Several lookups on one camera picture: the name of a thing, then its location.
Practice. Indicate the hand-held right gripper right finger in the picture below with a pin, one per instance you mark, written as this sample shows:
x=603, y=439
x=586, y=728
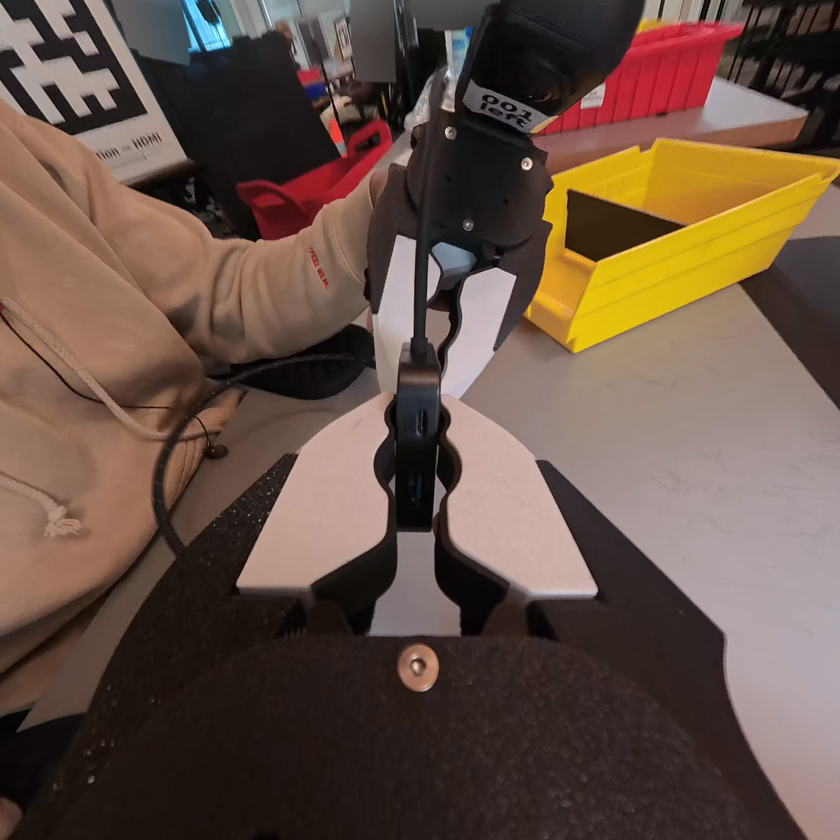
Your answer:
x=518, y=518

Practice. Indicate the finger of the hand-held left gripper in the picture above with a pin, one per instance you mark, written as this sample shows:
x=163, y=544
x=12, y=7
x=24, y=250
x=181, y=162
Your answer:
x=482, y=321
x=394, y=308

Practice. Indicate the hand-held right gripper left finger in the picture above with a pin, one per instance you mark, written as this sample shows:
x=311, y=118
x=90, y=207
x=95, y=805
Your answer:
x=315, y=512

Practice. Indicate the yellow plastic bin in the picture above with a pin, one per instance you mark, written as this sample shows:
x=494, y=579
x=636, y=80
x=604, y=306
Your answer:
x=689, y=262

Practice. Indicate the person's left forearm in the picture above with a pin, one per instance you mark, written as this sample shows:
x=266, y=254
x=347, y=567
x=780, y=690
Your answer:
x=282, y=282

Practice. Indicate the person's left hand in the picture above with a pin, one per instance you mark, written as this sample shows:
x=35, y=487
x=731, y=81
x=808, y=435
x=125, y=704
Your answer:
x=379, y=187

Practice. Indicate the clear plastic bag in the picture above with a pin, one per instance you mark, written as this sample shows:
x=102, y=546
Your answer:
x=426, y=105

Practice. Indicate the black bin divider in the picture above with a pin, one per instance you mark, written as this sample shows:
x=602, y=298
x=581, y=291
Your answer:
x=617, y=226

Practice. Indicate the red plastic tub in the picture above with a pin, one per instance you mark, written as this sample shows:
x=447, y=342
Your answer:
x=295, y=197

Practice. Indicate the red plastic bin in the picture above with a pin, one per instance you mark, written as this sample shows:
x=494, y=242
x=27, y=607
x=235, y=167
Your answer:
x=663, y=72

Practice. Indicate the black easel board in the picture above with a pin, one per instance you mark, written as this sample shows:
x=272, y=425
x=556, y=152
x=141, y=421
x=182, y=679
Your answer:
x=262, y=118

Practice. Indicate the wooden edged table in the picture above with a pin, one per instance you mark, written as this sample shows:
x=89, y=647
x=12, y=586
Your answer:
x=735, y=121

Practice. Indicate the person's beige hoodie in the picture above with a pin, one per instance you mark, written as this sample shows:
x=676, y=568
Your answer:
x=79, y=394

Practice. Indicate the white marker sign board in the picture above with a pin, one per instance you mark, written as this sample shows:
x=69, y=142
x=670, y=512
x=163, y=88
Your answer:
x=59, y=65

